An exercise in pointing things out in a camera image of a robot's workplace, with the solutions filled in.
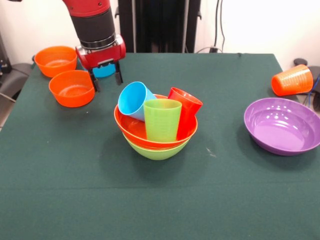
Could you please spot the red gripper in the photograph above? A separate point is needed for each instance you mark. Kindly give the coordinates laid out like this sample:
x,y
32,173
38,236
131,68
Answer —
x,y
100,57

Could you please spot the orange cup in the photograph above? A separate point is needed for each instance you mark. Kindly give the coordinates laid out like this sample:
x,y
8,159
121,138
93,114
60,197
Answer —
x,y
292,81

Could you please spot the green cup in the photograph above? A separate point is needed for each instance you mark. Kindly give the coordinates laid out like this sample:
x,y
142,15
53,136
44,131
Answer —
x,y
162,122

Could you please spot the wide orange bowl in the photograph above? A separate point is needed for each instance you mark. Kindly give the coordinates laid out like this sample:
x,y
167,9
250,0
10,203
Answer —
x,y
130,130

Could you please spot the grey chair base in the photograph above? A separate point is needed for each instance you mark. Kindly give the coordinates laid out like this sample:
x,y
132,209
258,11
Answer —
x,y
15,77

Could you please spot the purple bowl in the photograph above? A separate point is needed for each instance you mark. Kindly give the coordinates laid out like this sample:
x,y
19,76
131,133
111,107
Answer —
x,y
280,130

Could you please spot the dark equipment rack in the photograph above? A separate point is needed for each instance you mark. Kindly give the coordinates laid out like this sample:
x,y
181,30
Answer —
x,y
2,57

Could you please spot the dark green tablecloth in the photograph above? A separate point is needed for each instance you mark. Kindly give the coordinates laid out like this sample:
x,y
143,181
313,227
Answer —
x,y
150,195

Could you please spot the blue bowl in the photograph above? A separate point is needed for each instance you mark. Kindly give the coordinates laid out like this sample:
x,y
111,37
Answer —
x,y
103,71

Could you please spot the small orange bowl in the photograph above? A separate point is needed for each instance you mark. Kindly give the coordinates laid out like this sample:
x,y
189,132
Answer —
x,y
56,60
70,92

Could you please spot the green bowl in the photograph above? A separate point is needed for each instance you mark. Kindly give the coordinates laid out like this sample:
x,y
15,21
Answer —
x,y
155,153

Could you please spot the red cup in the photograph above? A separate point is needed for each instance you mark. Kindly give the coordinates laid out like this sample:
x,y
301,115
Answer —
x,y
187,112

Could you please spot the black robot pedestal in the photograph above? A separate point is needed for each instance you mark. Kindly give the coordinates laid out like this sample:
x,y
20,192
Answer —
x,y
150,25

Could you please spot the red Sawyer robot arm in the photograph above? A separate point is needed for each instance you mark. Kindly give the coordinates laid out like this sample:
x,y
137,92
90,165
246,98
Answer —
x,y
92,22

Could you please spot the blue cup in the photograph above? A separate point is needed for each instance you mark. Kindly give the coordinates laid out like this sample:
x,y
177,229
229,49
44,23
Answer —
x,y
132,100

